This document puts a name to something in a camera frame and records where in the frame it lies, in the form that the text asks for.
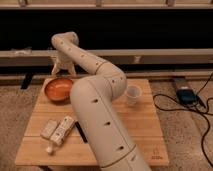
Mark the black rectangular phone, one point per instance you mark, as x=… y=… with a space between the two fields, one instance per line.
x=81 y=132

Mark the small white rectangular block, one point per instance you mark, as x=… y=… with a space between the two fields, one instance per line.
x=49 y=128

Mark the black table leg stand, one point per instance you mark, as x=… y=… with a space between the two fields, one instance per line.
x=27 y=80

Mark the clear plastic cup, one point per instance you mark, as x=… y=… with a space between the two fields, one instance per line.
x=133 y=93

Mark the white remote controller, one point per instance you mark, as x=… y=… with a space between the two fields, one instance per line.
x=60 y=134

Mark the blue power adapter box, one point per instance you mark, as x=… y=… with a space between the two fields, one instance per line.
x=186 y=96

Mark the orange ceramic bowl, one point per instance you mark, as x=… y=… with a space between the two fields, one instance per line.
x=58 y=89

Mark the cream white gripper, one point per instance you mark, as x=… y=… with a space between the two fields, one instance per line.
x=63 y=62

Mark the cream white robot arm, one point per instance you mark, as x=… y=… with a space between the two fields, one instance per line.
x=91 y=100

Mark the white object on ledge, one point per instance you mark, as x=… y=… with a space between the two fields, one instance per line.
x=21 y=52

